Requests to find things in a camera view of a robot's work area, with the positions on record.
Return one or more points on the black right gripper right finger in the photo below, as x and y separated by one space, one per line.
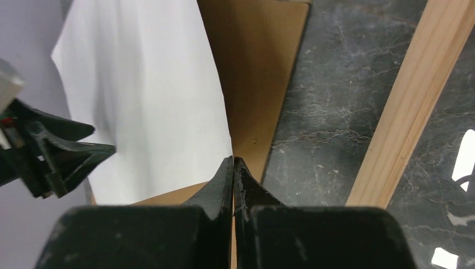
270 234

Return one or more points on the brown backing board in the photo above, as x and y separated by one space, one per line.
253 44

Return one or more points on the clear acrylic frame pane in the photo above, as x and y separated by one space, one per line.
434 201

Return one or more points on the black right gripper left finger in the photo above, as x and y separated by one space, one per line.
195 234

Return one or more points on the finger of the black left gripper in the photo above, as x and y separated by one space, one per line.
56 166
61 127

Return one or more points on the printed photo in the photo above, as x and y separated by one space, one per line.
143 74

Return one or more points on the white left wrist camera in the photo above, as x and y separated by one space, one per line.
11 84

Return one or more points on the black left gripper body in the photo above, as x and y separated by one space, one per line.
18 159

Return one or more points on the light wooden picture frame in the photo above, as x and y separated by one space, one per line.
438 40

